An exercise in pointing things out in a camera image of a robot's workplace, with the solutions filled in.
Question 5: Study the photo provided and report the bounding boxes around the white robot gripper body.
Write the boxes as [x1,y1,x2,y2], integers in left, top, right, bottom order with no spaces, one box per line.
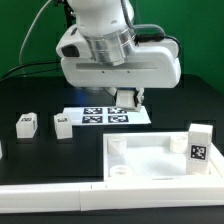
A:
[61,41,181,88]

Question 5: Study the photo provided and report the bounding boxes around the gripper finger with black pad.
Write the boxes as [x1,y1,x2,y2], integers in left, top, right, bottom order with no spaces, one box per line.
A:
[134,88,144,109]
[106,87,117,97]

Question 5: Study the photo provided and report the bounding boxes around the white square table top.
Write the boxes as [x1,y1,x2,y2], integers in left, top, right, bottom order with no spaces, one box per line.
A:
[101,131,224,183]

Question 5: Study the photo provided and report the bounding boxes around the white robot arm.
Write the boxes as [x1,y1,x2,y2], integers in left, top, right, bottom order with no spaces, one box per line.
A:
[56,0,181,111]

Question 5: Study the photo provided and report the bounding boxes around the white sheet with tags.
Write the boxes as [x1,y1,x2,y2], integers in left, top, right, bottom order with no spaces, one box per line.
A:
[63,107,151,126]

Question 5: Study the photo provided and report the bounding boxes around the white block at left edge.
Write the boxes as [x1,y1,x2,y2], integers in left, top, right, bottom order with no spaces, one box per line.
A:
[0,141,3,160]

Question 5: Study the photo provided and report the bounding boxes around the white front fence bar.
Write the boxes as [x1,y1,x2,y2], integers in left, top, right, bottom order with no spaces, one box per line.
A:
[0,178,224,214]

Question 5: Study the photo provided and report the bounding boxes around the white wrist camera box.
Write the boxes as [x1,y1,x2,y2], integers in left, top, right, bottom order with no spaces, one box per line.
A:
[56,25,83,58]

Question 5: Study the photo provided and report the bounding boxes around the black cables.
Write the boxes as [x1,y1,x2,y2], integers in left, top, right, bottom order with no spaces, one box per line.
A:
[0,59,63,83]

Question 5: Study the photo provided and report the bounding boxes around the black camera stand pole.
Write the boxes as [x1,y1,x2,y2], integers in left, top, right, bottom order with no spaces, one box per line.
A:
[53,0,76,27]

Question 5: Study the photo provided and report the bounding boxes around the grey cable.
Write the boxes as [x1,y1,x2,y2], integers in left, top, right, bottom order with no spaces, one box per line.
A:
[18,0,54,66]

